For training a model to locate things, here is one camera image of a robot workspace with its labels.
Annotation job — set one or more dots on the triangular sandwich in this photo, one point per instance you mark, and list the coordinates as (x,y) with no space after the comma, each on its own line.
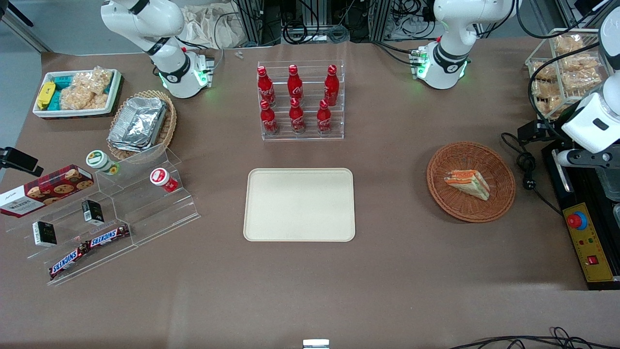
(469,183)

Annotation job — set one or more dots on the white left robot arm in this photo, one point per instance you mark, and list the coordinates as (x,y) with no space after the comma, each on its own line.
(450,29)

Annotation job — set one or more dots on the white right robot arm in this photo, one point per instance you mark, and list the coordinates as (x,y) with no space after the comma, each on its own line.
(160,29)

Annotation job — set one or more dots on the beige plastic tray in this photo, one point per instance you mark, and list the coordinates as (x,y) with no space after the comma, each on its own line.
(299,204)

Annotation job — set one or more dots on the round brown wicker basket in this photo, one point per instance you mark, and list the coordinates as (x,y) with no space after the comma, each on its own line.
(455,206)

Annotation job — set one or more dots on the oval light wicker basket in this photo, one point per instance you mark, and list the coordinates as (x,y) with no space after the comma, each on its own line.
(169,123)

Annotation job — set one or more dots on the white rectangular snack tray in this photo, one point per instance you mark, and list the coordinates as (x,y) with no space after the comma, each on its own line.
(114,89)

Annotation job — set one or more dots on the metal baking tray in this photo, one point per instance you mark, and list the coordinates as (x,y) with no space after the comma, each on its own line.
(611,186)

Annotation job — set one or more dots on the clear acrylic bottle rack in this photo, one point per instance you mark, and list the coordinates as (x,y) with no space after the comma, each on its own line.
(310,136)

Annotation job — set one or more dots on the red Coca-Cola bottle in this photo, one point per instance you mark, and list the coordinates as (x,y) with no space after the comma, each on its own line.
(269,120)
(265,89)
(324,118)
(331,89)
(297,118)
(295,86)

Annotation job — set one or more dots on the red lidded white cup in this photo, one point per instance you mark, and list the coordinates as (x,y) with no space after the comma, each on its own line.
(161,178)

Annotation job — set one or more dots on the clear acrylic stepped stand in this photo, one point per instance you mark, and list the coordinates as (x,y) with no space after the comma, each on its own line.
(145,213)

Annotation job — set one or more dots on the stack of foil containers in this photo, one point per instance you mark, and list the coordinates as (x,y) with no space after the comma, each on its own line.
(138,123)

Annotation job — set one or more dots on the beige cloth bag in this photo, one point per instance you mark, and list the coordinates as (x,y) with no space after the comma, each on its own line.
(208,26)

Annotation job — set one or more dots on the Snickers chocolate bar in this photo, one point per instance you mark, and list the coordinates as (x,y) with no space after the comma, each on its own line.
(109,236)
(68,261)

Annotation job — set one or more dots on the green lidded white cup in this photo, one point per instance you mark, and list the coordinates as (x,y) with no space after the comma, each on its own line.
(99,160)

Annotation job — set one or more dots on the small black carton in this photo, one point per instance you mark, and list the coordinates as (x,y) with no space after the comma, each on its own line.
(45,234)
(92,212)

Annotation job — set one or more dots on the black power adapter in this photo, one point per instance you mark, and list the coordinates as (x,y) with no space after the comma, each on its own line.
(530,131)

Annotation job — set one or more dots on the clear bag of rice crackers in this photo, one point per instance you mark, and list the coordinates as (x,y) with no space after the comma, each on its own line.
(77,98)
(92,80)

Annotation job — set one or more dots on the clear bag of fried snacks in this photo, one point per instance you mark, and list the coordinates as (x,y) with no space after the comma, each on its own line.
(567,44)
(543,71)
(545,97)
(581,72)

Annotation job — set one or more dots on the red tartan Walkers cookie box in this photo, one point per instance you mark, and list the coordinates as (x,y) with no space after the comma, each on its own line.
(46,191)

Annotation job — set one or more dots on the teal snack packet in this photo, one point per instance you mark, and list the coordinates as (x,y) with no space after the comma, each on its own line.
(54,101)
(62,81)

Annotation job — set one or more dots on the red emergency stop button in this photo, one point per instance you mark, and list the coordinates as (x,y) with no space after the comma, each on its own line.
(576,221)

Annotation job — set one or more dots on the yellow snack packet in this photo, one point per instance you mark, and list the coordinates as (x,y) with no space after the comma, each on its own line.
(46,95)

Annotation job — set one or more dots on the black control box yellow panel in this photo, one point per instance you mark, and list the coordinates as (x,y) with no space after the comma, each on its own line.
(588,252)

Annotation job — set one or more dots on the aluminium frame rack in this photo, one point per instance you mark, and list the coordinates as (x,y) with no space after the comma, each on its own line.
(254,19)

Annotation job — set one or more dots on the black clamp mount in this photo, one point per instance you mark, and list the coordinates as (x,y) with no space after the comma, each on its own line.
(19,161)

